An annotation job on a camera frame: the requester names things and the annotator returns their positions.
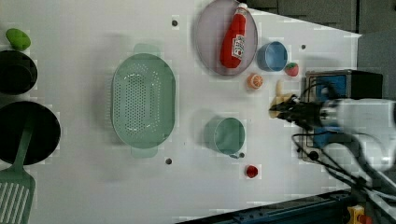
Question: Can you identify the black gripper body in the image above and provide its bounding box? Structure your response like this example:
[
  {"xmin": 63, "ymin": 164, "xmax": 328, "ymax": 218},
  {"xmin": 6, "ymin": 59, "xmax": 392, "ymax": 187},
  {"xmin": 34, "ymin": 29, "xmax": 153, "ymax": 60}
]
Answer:
[{"xmin": 269, "ymin": 101, "xmax": 321, "ymax": 131}]

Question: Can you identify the peeled toy banana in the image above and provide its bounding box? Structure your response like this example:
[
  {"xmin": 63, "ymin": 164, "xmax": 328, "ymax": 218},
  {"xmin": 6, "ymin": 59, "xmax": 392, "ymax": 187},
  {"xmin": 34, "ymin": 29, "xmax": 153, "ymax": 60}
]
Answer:
[{"xmin": 269, "ymin": 80, "xmax": 293, "ymax": 119}]

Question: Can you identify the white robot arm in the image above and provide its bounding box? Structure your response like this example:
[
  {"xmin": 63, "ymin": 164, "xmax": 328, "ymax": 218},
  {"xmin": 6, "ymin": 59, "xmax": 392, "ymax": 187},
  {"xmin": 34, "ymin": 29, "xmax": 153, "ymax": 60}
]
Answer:
[{"xmin": 269, "ymin": 98, "xmax": 395, "ymax": 171}]

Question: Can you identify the toy strawberry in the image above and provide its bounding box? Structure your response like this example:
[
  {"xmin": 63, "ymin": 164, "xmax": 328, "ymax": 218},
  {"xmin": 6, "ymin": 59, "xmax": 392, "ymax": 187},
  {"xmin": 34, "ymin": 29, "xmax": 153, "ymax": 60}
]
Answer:
[{"xmin": 284, "ymin": 63, "xmax": 299, "ymax": 77}]

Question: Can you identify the toy orange slice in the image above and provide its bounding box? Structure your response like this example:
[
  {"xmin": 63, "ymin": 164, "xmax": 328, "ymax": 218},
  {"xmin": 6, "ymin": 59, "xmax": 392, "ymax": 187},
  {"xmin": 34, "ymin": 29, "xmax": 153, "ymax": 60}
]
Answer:
[{"xmin": 247, "ymin": 74, "xmax": 263, "ymax": 90}]

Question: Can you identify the blue bowl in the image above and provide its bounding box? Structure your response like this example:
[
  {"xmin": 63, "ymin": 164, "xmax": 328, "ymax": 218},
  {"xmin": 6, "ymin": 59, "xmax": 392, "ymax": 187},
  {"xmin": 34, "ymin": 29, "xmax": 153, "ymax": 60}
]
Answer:
[{"xmin": 256, "ymin": 41, "xmax": 288, "ymax": 72}]

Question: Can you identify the small red toy fruit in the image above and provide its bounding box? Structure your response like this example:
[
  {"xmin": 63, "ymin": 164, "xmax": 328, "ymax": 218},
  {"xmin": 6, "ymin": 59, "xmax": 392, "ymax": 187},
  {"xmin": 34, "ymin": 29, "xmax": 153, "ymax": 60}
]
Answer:
[{"xmin": 246, "ymin": 165, "xmax": 259, "ymax": 178}]

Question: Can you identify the green mug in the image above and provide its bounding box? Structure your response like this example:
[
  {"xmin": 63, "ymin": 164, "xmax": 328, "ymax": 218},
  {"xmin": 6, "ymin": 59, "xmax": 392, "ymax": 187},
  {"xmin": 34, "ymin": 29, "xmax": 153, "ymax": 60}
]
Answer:
[{"xmin": 204, "ymin": 117, "xmax": 246, "ymax": 159}]

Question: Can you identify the red ketchup bottle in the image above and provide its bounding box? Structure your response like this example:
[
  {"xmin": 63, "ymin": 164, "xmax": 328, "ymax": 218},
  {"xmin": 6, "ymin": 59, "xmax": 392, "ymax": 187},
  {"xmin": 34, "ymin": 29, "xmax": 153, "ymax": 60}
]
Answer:
[{"xmin": 219, "ymin": 3, "xmax": 248, "ymax": 69}]

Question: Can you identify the grey round plate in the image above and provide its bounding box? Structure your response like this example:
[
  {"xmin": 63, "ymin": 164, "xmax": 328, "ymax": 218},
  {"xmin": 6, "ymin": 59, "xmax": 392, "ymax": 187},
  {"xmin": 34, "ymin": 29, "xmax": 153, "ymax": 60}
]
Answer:
[{"xmin": 194, "ymin": 0, "xmax": 258, "ymax": 76}]

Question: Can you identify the green colander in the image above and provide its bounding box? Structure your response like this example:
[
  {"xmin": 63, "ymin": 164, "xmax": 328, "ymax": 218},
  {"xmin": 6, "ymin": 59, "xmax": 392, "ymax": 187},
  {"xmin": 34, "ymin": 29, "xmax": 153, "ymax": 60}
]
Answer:
[{"xmin": 111, "ymin": 43, "xmax": 176, "ymax": 159}]

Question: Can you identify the black utensil cup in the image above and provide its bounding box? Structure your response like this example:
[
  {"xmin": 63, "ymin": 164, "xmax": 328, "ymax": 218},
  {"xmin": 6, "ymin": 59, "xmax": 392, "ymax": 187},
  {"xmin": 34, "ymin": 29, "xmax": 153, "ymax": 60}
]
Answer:
[{"xmin": 0, "ymin": 100, "xmax": 62, "ymax": 166}]

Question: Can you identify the black round container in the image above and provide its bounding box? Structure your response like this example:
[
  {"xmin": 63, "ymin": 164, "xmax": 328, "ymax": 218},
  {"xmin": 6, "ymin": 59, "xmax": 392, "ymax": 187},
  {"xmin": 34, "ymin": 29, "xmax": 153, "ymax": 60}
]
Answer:
[{"xmin": 0, "ymin": 50, "xmax": 37, "ymax": 95}]

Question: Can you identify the green toy fruit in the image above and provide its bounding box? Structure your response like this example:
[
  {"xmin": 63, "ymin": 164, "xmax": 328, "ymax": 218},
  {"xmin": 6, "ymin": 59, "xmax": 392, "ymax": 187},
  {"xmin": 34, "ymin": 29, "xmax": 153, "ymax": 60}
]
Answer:
[{"xmin": 6, "ymin": 28, "xmax": 32, "ymax": 50}]

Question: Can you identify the green spatula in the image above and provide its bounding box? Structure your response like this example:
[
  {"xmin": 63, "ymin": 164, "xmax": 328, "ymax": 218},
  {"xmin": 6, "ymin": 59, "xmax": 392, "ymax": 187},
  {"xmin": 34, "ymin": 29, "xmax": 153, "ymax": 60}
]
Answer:
[{"xmin": 0, "ymin": 116, "xmax": 35, "ymax": 224}]

